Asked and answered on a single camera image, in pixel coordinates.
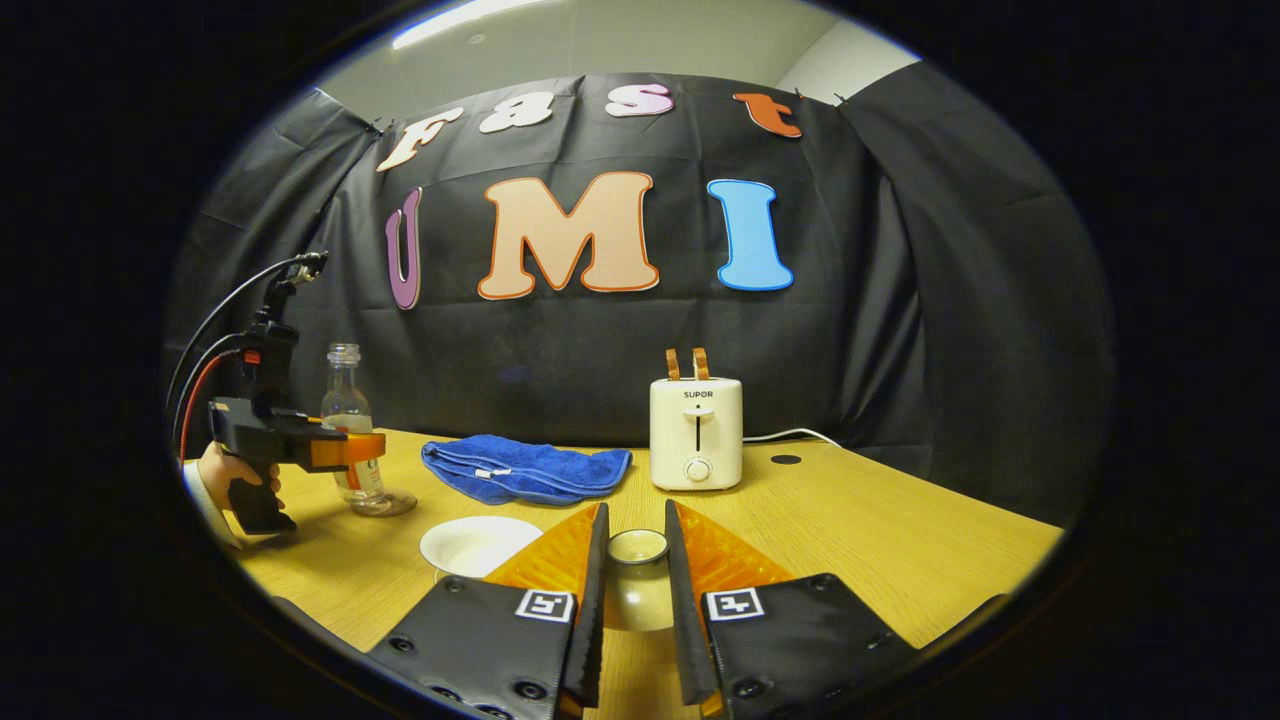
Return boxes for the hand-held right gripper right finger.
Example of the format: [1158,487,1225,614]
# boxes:
[663,499,923,720]

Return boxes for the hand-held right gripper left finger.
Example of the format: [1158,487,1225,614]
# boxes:
[366,501,612,720]

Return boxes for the clear glass water bottle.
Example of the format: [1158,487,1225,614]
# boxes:
[320,343,392,505]

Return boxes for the cream teacup lid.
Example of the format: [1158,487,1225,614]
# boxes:
[600,528,676,633]

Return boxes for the round brown coaster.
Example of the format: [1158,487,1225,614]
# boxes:
[349,488,419,518]

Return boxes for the cream porcelain teacup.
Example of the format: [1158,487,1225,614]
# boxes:
[420,515,545,582]

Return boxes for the blue towel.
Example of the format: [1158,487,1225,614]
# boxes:
[421,434,634,506]

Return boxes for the cream toaster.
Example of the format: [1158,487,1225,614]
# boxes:
[649,377,744,492]

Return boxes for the black backdrop cloth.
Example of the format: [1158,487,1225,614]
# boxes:
[163,72,1117,528]

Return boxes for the red cable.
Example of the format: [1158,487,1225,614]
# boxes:
[178,347,247,461]

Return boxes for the black cable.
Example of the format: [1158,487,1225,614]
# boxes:
[165,253,301,431]

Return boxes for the white power cable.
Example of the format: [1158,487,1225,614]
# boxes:
[742,428,847,452]

